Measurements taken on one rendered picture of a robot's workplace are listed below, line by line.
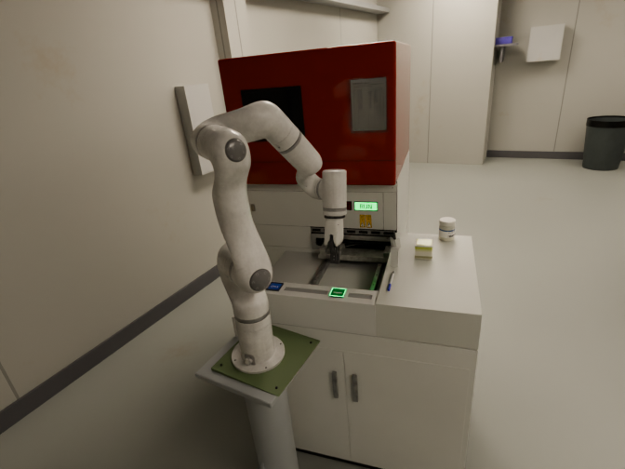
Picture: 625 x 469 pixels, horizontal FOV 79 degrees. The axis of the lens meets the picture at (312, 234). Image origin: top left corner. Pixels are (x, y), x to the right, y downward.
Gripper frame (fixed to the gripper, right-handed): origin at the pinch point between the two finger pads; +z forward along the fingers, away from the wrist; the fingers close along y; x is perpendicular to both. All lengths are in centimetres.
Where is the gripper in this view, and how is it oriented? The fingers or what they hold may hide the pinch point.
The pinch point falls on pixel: (335, 258)
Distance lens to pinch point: 137.6
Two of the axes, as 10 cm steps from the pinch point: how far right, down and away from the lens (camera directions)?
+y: -3.1, 2.1, -9.3
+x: 9.5, 0.5, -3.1
